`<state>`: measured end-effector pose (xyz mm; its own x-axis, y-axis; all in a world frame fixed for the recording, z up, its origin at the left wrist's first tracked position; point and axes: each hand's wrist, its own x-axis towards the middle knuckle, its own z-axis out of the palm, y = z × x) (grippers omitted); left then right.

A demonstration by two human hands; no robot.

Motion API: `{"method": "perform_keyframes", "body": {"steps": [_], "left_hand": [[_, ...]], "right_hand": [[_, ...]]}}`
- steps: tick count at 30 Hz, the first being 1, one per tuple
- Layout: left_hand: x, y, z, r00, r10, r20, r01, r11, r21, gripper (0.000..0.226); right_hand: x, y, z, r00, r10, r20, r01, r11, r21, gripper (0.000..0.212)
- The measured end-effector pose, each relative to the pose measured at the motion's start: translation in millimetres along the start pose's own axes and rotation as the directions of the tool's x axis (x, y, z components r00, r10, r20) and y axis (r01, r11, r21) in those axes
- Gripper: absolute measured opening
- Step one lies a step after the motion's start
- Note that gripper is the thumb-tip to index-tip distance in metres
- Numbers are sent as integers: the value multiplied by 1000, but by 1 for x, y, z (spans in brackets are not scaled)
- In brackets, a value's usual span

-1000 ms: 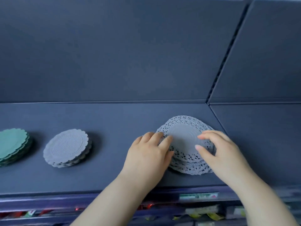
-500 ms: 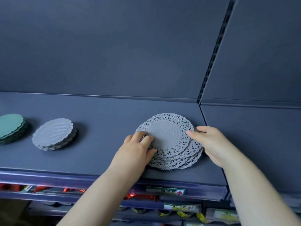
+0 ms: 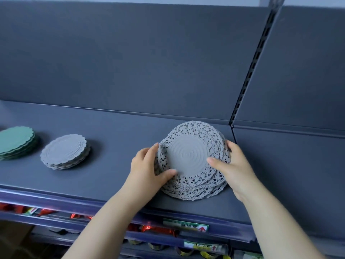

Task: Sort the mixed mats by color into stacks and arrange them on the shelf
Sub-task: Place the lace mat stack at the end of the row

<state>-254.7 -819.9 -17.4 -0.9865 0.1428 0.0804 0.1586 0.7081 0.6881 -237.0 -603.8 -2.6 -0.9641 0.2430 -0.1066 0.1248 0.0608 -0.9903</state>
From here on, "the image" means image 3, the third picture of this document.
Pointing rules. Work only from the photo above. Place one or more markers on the green yellow shelf label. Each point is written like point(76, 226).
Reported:
point(203, 246)
point(246, 255)

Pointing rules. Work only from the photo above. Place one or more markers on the stack of small grey coasters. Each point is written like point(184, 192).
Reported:
point(64, 151)

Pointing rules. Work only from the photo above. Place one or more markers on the green white shelf label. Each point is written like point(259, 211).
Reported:
point(186, 225)

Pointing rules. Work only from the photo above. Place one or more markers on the black slotted shelf upright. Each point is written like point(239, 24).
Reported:
point(256, 59)

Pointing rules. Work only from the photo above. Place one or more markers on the stack of grey lace doilies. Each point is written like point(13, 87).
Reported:
point(188, 153)

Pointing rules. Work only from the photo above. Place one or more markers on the person's right hand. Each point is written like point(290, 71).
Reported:
point(240, 175)

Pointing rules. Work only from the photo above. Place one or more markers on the row of small hanging goods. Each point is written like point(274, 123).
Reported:
point(178, 250)

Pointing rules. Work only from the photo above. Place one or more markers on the person's left hand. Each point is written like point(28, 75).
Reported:
point(142, 183)

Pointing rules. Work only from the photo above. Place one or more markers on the clear shelf edge rail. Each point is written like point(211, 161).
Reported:
point(331, 245)
point(48, 222)
point(54, 199)

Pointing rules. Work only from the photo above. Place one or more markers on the person's left forearm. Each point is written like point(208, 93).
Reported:
point(102, 231)

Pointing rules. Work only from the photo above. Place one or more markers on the stack of green coasters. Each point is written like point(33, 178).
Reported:
point(14, 140)

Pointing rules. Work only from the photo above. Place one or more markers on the red foil snack packet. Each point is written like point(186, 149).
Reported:
point(156, 230)
point(46, 212)
point(79, 216)
point(12, 208)

